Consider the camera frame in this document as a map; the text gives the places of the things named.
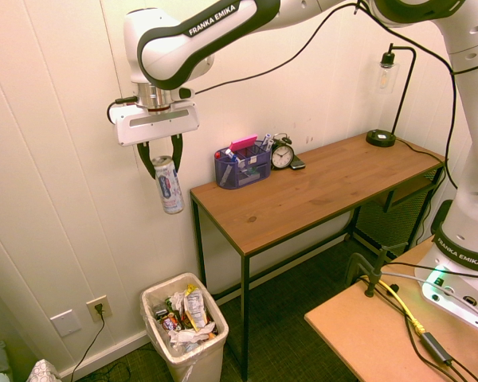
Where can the beige plastic trash bin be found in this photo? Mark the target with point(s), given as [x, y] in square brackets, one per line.
[199, 358]

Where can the purple mesh desk organizer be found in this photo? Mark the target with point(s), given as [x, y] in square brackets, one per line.
[243, 171]

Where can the pink sticky note pad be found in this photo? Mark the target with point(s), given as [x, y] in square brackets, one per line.
[244, 142]

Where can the blank white wall plate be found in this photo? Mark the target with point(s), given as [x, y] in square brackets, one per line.
[65, 323]

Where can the black mobile phone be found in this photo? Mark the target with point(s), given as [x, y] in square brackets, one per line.
[298, 163]

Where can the crumpled white paper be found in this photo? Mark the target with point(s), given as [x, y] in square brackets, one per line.
[189, 338]

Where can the white patterned bed cover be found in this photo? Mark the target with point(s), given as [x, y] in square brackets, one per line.
[44, 372]

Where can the silver drink can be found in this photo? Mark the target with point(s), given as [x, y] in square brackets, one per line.
[169, 187]

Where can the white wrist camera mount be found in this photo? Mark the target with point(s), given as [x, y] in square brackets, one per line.
[185, 94]

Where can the beige wall outlet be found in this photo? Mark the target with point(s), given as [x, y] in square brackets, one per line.
[99, 308]

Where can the crumpled snack bag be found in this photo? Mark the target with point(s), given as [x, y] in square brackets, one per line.
[194, 306]

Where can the light wooden robot table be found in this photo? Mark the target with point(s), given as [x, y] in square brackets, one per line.
[362, 338]

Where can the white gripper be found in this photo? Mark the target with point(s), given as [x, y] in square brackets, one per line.
[155, 125]

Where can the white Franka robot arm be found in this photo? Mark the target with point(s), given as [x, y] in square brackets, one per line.
[163, 51]

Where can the black twin-bell alarm clock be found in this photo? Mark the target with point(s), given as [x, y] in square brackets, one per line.
[283, 156]

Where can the black desk lamp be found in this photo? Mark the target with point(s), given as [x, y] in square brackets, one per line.
[380, 138]

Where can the black screw clamp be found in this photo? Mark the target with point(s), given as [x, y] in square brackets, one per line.
[372, 274]

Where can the wooden table with black frame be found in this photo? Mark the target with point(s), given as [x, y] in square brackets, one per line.
[302, 191]

